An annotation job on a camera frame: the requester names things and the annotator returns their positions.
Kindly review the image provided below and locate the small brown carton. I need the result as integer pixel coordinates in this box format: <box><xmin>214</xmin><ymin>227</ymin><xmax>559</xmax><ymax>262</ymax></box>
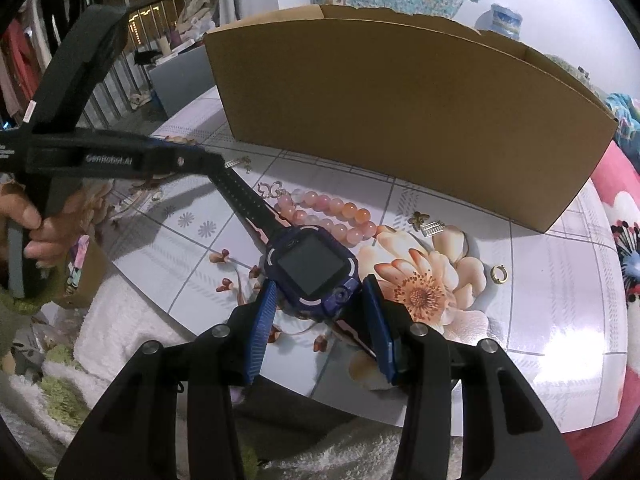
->
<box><xmin>52</xmin><ymin>235</ymin><xmax>108</xmax><ymax>311</ymax></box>

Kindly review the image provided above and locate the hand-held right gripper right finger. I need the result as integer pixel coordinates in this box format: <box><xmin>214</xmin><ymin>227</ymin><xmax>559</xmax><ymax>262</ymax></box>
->
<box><xmin>361</xmin><ymin>274</ymin><xmax>596</xmax><ymax>480</ymax></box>

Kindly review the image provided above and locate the grey board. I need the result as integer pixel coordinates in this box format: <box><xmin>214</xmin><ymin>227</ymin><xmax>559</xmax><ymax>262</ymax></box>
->
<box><xmin>147</xmin><ymin>47</ymin><xmax>222</xmax><ymax>122</ymax></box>

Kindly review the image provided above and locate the metal railing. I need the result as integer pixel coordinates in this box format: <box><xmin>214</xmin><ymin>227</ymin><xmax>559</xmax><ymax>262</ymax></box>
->
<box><xmin>82</xmin><ymin>0</ymin><xmax>173</xmax><ymax>128</ymax></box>

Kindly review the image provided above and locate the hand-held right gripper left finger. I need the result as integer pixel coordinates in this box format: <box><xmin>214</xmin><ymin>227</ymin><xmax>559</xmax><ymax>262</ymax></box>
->
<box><xmin>54</xmin><ymin>279</ymin><xmax>279</xmax><ymax>480</ymax></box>

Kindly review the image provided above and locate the blue water jug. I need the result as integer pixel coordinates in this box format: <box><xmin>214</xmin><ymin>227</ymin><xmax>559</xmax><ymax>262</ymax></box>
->
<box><xmin>487</xmin><ymin>3</ymin><xmax>523</xmax><ymax>38</ymax></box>

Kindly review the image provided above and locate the person's left hand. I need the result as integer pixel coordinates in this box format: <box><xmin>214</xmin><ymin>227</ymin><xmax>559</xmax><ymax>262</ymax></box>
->
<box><xmin>0</xmin><ymin>182</ymin><xmax>58</xmax><ymax>268</ymax></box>

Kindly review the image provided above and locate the pink bead bracelet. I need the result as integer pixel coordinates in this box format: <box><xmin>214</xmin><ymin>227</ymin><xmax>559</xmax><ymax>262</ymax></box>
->
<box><xmin>274</xmin><ymin>189</ymin><xmax>378</xmax><ymax>246</ymax></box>

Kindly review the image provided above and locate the brown cardboard box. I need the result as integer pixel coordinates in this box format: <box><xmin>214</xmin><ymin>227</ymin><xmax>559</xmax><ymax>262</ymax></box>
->
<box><xmin>202</xmin><ymin>4</ymin><xmax>620</xmax><ymax>233</ymax></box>

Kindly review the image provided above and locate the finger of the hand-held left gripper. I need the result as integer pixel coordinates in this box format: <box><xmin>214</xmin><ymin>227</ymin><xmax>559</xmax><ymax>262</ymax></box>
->
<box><xmin>141</xmin><ymin>149</ymin><xmax>227</xmax><ymax>178</ymax></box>
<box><xmin>142</xmin><ymin>136</ymin><xmax>207</xmax><ymax>155</ymax></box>

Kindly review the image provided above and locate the grey knitted cloth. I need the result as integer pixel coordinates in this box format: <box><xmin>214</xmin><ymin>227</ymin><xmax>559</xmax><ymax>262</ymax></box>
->
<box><xmin>545</xmin><ymin>55</ymin><xmax>593</xmax><ymax>87</ymax></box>

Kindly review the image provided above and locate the white fluffy blanket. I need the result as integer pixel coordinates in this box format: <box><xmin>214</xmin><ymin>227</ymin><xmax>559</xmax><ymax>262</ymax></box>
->
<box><xmin>0</xmin><ymin>240</ymin><xmax>401</xmax><ymax>480</ymax></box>

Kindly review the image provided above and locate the blue crumpled cloth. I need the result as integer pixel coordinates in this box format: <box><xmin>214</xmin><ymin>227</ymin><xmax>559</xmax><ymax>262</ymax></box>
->
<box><xmin>602</xmin><ymin>92</ymin><xmax>640</xmax><ymax>146</ymax></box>

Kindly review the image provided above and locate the red hanging garment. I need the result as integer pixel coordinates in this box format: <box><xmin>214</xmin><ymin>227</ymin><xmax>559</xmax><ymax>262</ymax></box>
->
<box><xmin>2</xmin><ymin>20</ymin><xmax>43</xmax><ymax>116</ymax></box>

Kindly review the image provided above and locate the blue smartwatch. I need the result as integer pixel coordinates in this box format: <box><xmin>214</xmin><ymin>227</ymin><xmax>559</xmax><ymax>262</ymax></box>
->
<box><xmin>209</xmin><ymin>162</ymin><xmax>396</xmax><ymax>366</ymax></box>

